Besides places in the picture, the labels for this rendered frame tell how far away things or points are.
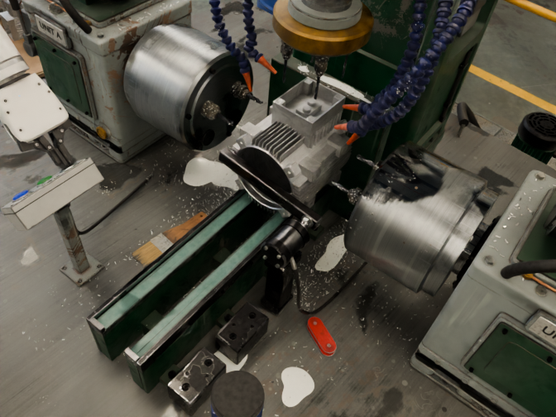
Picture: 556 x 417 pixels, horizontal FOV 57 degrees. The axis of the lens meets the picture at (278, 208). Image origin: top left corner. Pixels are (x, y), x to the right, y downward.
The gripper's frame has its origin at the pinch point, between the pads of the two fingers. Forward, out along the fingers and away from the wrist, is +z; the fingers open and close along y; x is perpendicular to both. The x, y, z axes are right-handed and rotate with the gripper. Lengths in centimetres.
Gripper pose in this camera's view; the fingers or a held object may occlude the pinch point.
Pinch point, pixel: (60, 156)
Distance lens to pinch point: 105.8
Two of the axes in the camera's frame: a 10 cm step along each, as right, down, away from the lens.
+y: 6.1, -5.7, 5.5
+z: 4.4, 8.2, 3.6
